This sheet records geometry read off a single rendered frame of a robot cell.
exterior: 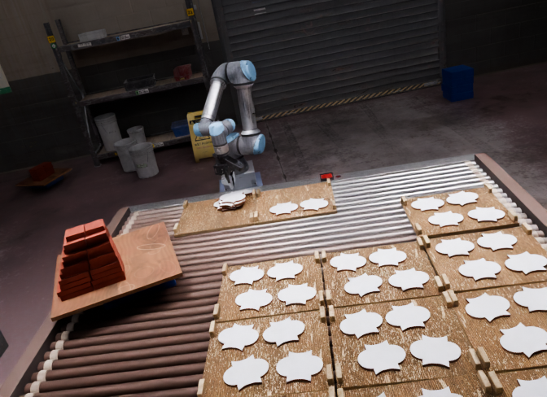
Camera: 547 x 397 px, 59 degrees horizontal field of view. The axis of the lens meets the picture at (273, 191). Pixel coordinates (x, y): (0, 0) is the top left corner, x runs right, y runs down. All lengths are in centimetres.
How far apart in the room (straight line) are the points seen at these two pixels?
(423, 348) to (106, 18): 625
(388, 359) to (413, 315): 21
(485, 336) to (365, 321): 36
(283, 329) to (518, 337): 72
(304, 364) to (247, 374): 18
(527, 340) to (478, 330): 14
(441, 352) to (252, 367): 57
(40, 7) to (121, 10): 103
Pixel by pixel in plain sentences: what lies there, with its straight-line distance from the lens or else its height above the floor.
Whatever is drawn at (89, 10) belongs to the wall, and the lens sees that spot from 717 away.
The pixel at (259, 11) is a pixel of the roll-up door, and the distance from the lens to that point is 696.
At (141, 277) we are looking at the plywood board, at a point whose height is 104.
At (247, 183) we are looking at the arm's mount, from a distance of 292.
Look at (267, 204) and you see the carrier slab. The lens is 253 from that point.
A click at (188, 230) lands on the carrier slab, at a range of 246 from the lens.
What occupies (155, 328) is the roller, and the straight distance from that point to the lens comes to 195.
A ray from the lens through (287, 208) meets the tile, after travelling 242.
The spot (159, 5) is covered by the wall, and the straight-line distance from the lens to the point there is 701.
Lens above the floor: 206
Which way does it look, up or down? 25 degrees down
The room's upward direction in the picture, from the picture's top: 11 degrees counter-clockwise
